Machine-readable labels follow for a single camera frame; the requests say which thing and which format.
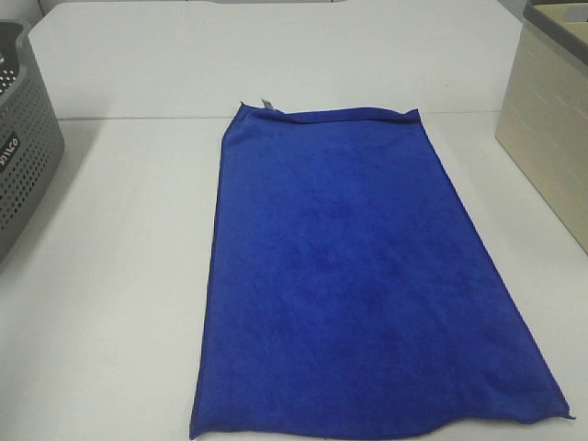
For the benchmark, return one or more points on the grey perforated plastic basket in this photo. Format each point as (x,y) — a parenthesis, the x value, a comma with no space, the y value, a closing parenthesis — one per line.
(32,144)

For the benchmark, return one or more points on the beige storage box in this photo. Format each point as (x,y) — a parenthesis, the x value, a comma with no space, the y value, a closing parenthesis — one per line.
(543,121)

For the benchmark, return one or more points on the blue microfibre towel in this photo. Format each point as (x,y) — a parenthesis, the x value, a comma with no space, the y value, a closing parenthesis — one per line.
(350,295)

